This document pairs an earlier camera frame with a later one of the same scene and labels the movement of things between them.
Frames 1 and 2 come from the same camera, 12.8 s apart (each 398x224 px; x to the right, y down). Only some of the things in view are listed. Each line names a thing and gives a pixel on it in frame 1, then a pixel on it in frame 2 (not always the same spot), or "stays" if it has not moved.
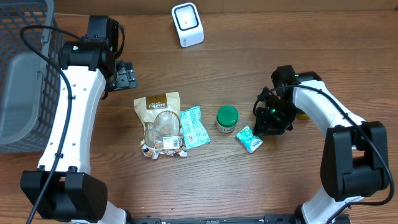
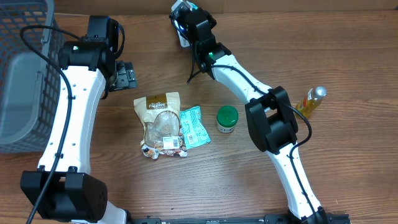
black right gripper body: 271,123 -> 182,14
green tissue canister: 227,117 stays
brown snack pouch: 161,134 stays
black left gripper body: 125,79 stays
